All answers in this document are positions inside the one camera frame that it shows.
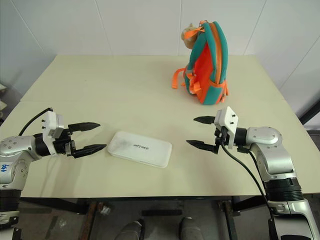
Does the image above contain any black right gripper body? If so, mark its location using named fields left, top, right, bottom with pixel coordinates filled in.
left=213, top=126, right=230, bottom=154

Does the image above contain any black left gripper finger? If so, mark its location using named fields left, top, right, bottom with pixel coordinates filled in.
left=74, top=144, right=107, bottom=160
left=68, top=121, right=102, bottom=133

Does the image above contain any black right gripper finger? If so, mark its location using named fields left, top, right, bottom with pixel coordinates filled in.
left=192, top=116, right=216, bottom=125
left=185, top=139, right=216, bottom=154

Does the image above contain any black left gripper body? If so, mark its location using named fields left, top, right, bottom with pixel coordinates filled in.
left=52, top=127, right=77, bottom=158

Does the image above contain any white rectangular case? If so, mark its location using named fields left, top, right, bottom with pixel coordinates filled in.
left=106, top=130, right=174, bottom=169

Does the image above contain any teal and orange backpack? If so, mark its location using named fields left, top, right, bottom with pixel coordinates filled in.
left=171, top=20, right=230, bottom=106

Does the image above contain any tan plush toy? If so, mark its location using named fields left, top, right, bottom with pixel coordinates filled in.
left=180, top=22, right=199, bottom=49

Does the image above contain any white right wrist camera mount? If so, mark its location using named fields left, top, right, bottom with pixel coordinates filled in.
left=214, top=106, right=240, bottom=150

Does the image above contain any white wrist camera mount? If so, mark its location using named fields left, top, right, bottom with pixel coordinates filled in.
left=214, top=106, right=240, bottom=150
left=40, top=110, right=65, bottom=155

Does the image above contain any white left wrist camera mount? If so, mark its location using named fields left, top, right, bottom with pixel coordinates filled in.
left=40, top=110, right=65, bottom=155

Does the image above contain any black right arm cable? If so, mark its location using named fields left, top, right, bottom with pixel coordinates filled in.
left=219, top=143, right=276, bottom=240

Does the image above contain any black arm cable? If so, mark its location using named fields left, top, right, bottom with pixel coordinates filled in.
left=18, top=107, right=55, bottom=137
left=219, top=143, right=276, bottom=240

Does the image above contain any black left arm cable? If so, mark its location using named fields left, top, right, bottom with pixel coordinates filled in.
left=18, top=107, right=55, bottom=137

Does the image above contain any dark metal frame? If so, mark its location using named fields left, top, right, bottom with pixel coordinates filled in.
left=294, top=98, right=320, bottom=132

